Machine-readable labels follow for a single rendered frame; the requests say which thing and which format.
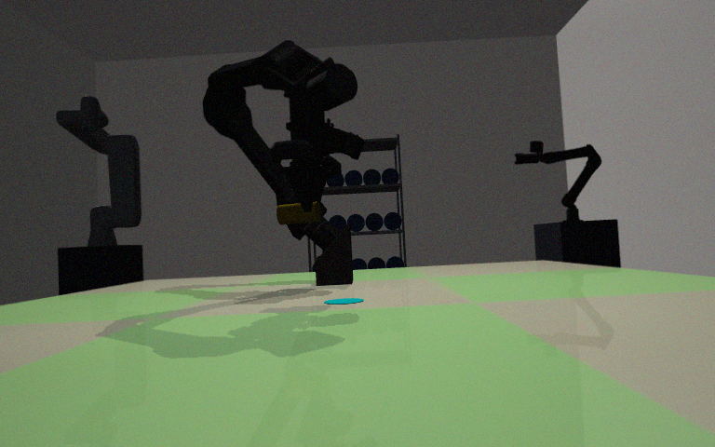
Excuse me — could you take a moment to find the cyan circle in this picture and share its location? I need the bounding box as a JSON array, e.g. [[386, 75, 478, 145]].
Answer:
[[324, 298, 364, 305]]

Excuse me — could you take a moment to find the yellow tall cylinder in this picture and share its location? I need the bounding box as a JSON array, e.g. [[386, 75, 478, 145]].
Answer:
[[277, 202, 321, 224]]

